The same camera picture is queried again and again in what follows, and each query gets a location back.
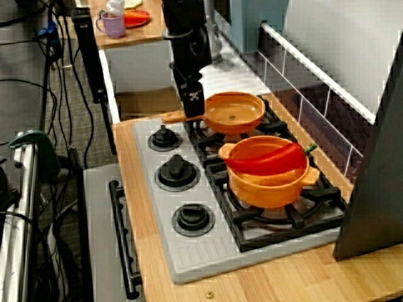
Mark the purple plastic cup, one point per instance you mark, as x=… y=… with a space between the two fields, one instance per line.
x=113 y=26

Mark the red toy plate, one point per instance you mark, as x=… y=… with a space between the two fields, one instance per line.
x=137 y=20

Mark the white toy sink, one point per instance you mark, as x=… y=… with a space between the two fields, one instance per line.
x=233 y=78

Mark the grey toy faucet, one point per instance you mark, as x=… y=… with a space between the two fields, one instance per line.
x=217 y=44

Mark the dark grey board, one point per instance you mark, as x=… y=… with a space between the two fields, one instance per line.
x=378 y=188

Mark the white toy in cup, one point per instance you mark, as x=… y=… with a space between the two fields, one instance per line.
x=115 y=7

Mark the black stove knob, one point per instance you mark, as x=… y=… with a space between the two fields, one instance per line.
x=192 y=220
x=176 y=173
x=164 y=142

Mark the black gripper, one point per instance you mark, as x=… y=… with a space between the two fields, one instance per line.
x=192 y=53

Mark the orange toy pot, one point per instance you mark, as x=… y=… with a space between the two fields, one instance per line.
x=264 y=192

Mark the blue connector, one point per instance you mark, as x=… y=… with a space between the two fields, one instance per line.
x=47 y=30

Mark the grey toy stove plate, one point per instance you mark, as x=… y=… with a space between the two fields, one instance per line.
x=201 y=258

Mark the orange toy frying pan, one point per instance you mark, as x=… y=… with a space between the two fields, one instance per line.
x=236 y=122

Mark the aluminium frame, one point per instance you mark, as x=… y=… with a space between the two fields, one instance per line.
x=15 y=251

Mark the brass screw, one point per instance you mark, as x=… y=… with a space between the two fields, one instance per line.
x=209 y=295

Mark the cream round toy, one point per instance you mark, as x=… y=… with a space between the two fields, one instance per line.
x=133 y=3

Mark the red toy chili pepper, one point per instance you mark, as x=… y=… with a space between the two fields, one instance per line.
x=267 y=162

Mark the brown cardboard sheet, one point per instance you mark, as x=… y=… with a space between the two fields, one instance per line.
x=145 y=105

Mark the grey oven door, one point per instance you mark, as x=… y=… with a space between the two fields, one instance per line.
x=97 y=236

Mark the black upright bar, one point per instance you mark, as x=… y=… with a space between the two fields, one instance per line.
x=88 y=56

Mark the black burner grate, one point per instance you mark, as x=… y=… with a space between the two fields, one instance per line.
x=242 y=217
x=191 y=136

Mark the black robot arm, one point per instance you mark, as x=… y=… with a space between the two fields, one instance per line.
x=184 y=15

